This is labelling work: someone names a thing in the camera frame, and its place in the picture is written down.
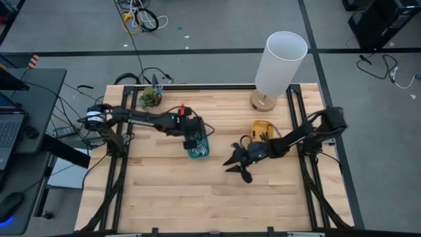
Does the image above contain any black aluminium table frame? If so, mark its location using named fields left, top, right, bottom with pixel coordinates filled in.
left=77, top=84, right=355, bottom=237

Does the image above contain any white flat board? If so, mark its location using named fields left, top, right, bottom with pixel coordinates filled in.
left=47, top=147, right=91, bottom=190

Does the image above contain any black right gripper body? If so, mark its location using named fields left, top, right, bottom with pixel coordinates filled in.
left=241, top=141, right=274, bottom=166

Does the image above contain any black power strip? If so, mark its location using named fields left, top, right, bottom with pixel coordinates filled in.
left=52, top=126, right=80, bottom=140

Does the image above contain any potted green succulent plant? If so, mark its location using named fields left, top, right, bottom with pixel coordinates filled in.
left=138, top=84, right=164, bottom=110

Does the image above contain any yellow plastic bin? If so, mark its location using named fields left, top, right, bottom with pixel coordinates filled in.
left=250, top=119, right=276, bottom=143

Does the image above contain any teal plastic bin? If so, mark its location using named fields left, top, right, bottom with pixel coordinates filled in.
left=186, top=130, right=211, bottom=161

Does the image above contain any orange striped marker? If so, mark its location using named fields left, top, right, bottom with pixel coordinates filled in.
left=27, top=54, right=41, bottom=70

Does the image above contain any yellow and white cable bundle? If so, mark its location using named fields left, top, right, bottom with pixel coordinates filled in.
left=121, top=0, right=169, bottom=36

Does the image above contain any black floor cable with plug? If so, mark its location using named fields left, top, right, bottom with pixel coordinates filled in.
left=356, top=53, right=400, bottom=81

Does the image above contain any black desk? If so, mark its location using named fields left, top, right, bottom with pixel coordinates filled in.
left=0, top=67, right=91, bottom=236

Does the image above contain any long black floor cable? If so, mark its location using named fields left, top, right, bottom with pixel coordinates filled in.
left=112, top=0, right=146, bottom=85

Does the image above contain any black mouse blue light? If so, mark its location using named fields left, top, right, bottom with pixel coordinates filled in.
left=0, top=192, right=25, bottom=228

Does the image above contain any dark laptop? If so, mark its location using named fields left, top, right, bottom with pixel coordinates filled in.
left=0, top=92, right=27, bottom=172

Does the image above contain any black equipment cabinet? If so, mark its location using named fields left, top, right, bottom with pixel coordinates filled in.
left=341, top=0, right=421, bottom=51

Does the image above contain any white shade wooden base lamp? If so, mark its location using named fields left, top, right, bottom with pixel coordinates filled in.
left=249, top=30, right=309, bottom=113

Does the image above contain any white floor cable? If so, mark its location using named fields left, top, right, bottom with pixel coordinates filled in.
left=390, top=65, right=421, bottom=91

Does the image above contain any black looped floor cable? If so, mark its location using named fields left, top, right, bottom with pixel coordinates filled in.
left=113, top=66, right=175, bottom=86

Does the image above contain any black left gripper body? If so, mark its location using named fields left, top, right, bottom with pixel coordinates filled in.
left=182, top=117, right=208, bottom=150

